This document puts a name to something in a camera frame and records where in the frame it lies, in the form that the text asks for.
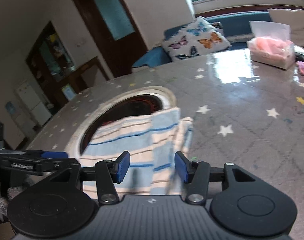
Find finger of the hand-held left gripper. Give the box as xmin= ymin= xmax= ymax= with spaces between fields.
xmin=0 ymin=149 xmax=68 ymax=159
xmin=0 ymin=156 xmax=80 ymax=177

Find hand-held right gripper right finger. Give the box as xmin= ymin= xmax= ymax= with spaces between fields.
xmin=174 ymin=151 xmax=267 ymax=205

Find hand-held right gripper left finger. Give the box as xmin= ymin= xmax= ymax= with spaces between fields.
xmin=46 ymin=151 xmax=131 ymax=205

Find blue striped pants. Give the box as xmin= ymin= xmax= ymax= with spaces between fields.
xmin=78 ymin=107 xmax=194 ymax=198

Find person's left hand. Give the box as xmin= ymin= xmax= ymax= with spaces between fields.
xmin=0 ymin=174 xmax=33 ymax=222

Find white refrigerator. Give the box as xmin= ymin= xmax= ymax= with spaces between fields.
xmin=15 ymin=79 xmax=53 ymax=128

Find round black induction cooktop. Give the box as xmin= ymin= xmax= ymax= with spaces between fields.
xmin=79 ymin=94 xmax=165 ymax=155

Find white green box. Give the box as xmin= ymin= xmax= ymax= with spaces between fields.
xmin=61 ymin=84 xmax=76 ymax=101

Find dark wooden glass cabinet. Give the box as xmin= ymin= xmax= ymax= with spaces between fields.
xmin=25 ymin=21 xmax=76 ymax=105

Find wooden side table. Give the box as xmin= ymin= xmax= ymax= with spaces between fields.
xmin=67 ymin=56 xmax=110 ymax=100

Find butterfly print cushion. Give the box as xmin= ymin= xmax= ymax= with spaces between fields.
xmin=161 ymin=16 xmax=232 ymax=62

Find dark wooden door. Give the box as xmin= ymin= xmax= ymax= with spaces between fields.
xmin=72 ymin=0 xmax=149 ymax=79

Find clear tissue box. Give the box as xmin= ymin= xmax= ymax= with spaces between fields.
xmin=247 ymin=21 xmax=296 ymax=70

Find blue sofa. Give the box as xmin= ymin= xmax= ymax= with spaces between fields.
xmin=131 ymin=11 xmax=304 ymax=74

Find plain white cushion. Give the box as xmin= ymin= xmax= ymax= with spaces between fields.
xmin=267 ymin=8 xmax=304 ymax=48

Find small blue wall card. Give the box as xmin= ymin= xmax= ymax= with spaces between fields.
xmin=5 ymin=101 xmax=18 ymax=116

